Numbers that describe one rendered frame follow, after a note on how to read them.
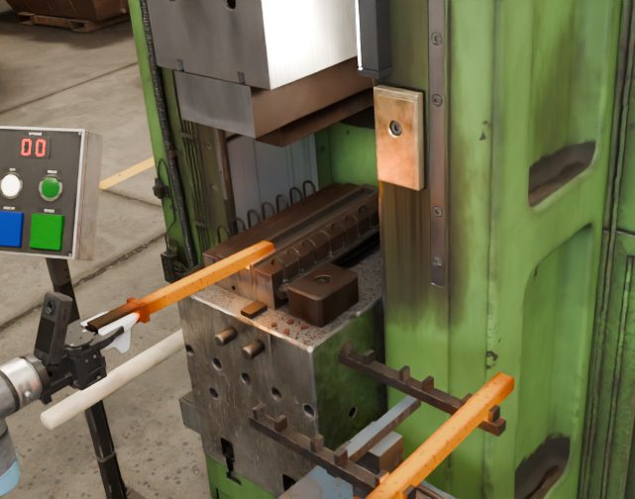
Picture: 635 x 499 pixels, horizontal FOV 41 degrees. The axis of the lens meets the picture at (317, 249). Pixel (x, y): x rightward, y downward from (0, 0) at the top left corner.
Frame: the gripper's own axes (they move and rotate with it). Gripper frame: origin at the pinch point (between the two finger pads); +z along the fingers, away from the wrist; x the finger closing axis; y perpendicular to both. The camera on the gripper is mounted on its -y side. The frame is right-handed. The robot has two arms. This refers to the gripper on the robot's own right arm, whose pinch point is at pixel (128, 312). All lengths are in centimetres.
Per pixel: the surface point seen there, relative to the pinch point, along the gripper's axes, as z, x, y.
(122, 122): 237, -340, 89
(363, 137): 75, -7, -8
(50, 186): 15.7, -45.6, -8.2
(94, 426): 19, -58, 64
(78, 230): 15.8, -38.1, 0.3
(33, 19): 367, -649, 74
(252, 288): 27.6, 1.7, 7.6
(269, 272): 28.1, 6.7, 2.8
